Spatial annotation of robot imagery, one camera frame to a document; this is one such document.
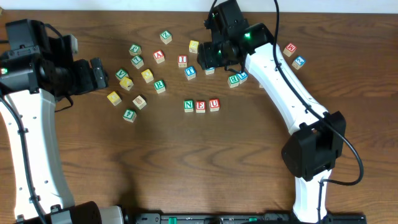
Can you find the red A block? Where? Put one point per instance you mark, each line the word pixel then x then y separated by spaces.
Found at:
pixel 159 56

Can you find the red U block moved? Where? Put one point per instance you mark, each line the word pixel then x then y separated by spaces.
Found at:
pixel 214 104

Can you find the green 4 block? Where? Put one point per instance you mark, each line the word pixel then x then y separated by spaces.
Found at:
pixel 129 115

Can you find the yellow block lower left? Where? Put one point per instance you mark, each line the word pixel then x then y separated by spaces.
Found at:
pixel 114 98

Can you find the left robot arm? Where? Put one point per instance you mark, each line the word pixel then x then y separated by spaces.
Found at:
pixel 37 72

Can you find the green Z block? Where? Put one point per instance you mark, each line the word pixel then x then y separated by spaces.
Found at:
pixel 166 37

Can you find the red M block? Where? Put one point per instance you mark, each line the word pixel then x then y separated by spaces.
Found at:
pixel 289 49

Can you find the blue 2 block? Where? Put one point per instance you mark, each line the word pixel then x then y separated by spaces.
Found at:
pixel 298 62

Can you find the blue T block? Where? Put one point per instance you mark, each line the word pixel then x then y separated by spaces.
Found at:
pixel 190 72

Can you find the yellow block far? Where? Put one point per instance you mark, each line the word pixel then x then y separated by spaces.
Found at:
pixel 193 46

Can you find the yellow block beside V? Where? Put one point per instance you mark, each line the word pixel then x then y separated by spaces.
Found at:
pixel 126 83

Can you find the red E block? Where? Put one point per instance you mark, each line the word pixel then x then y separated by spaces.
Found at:
pixel 200 106

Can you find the green R block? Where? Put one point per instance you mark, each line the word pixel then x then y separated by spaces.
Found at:
pixel 159 86

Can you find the green B block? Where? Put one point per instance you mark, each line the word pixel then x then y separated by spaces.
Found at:
pixel 233 81

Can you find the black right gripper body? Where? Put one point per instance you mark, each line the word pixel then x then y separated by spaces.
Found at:
pixel 203 56

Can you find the green V block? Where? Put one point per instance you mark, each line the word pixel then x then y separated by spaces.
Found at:
pixel 121 73

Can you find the yellow block middle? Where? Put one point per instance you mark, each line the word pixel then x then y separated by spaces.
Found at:
pixel 147 75

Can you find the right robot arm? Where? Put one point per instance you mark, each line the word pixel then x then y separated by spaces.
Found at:
pixel 312 149

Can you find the plain wooden picture block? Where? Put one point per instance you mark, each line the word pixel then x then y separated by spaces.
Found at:
pixel 139 102

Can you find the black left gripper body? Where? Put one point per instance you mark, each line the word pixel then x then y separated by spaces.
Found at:
pixel 97 73

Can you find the green N block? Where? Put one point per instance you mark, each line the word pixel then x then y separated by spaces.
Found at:
pixel 188 106

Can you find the red I block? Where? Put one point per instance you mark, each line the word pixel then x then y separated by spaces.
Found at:
pixel 182 61

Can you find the blue I block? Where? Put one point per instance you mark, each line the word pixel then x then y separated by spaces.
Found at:
pixel 242 77

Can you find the yellow G block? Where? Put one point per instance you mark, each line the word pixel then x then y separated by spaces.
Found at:
pixel 210 71

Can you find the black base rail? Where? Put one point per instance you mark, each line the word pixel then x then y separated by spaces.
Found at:
pixel 267 218

